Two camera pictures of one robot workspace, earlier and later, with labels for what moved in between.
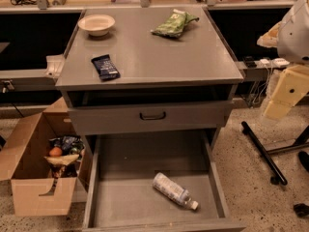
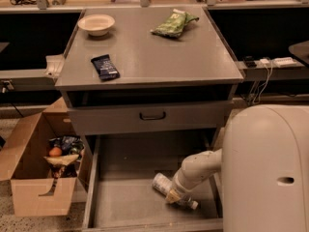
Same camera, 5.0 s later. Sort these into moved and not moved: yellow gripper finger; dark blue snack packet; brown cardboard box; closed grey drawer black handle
Moved: yellow gripper finger
Not moved: closed grey drawer black handle; dark blue snack packet; brown cardboard box
